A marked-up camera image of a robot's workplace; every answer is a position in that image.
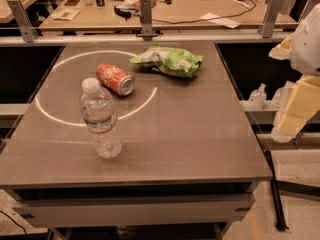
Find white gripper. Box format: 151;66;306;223
269;4;320;143

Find red coke can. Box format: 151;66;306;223
96;64;135;96

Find small clear bottle on ledge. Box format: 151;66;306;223
248;83;267;110

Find white paper sheet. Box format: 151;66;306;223
201;13;240;29

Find green chip bag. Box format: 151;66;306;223
129;44;203;78

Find black floor pole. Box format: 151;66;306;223
264;150;289;232

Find white table drawer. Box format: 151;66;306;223
14;194;255;228

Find black sunglasses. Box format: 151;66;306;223
114;6;131;20

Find clear plastic water bottle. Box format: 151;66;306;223
80;78;122;159

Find paper packet on desk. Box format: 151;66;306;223
52;8;80;21

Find grey metal bracket right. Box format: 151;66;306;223
258;0;283;38

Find grey metal bracket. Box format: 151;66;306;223
258;0;283;38
137;0;156;41
7;0;38;42

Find grey metal bracket middle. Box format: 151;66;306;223
137;0;156;41

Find grey metal bracket left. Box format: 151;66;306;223
7;0;38;42

